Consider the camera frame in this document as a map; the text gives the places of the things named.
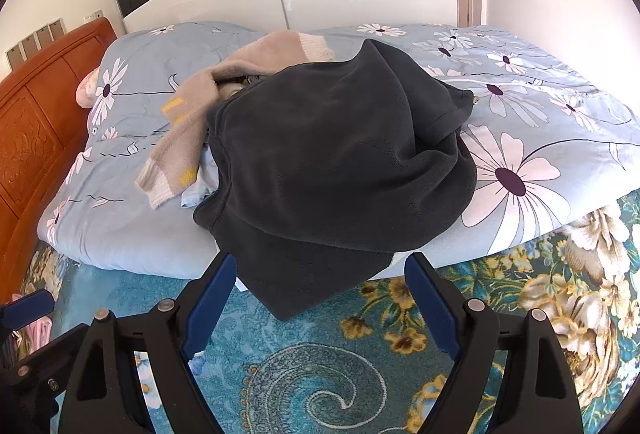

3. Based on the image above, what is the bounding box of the dark grey fleece garment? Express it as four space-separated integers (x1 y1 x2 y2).
194 38 478 322

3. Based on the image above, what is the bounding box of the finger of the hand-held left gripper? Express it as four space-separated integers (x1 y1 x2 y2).
0 290 55 331
0 321 96 420

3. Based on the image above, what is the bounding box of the light blue floral quilt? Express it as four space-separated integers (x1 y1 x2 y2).
37 21 640 282

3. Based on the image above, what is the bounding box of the orange wooden headboard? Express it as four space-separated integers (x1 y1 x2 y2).
0 16 118 305

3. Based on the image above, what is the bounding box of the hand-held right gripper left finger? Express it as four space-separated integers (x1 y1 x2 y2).
57 251 238 434

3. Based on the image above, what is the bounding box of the pink plush pillow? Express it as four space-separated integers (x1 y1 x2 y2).
75 69 101 109

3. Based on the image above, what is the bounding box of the beige knit sweater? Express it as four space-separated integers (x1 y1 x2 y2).
135 31 336 210

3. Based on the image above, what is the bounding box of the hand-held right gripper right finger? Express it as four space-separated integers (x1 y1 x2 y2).
404 253 585 434

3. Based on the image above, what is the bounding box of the teal floral bed blanket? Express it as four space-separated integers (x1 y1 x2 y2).
15 189 640 434

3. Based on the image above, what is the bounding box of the light blue garment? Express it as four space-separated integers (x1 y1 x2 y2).
181 164 221 210

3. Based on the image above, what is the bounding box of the pink cloth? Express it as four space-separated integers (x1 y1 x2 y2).
15 291 53 355

